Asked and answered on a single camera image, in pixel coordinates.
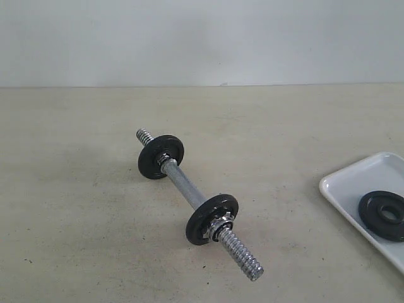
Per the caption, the chrome threaded dumbbell bar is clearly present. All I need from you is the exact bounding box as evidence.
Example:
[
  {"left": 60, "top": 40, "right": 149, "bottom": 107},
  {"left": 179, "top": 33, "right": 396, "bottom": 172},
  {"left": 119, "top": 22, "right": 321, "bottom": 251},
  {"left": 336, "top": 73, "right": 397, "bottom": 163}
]
[{"left": 136, "top": 128, "right": 264, "bottom": 281}]

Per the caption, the black weight plate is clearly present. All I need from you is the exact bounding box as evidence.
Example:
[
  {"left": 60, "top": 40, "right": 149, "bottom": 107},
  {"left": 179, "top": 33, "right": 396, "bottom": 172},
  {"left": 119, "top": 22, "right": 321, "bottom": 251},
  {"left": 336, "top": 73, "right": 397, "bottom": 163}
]
[
  {"left": 358, "top": 191, "right": 403, "bottom": 242},
  {"left": 186, "top": 194, "right": 239, "bottom": 246}
]

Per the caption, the black weight plate far end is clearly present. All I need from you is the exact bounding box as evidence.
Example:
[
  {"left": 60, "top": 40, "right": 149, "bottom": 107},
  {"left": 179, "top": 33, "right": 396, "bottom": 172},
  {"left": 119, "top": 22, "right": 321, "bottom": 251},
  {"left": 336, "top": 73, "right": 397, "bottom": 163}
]
[{"left": 138, "top": 134, "right": 184, "bottom": 179}]

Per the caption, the chrome star collar nut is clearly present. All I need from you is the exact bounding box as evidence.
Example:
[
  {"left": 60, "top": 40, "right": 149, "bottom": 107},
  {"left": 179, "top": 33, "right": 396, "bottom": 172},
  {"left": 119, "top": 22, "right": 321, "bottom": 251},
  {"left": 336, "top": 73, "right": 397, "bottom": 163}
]
[{"left": 202, "top": 211, "right": 235, "bottom": 242}]

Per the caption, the white rectangular tray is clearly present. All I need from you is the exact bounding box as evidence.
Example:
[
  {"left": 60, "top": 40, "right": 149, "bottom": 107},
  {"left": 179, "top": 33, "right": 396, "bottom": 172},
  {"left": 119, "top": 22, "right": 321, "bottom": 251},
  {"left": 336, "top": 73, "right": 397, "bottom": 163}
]
[{"left": 319, "top": 151, "right": 403, "bottom": 273}]

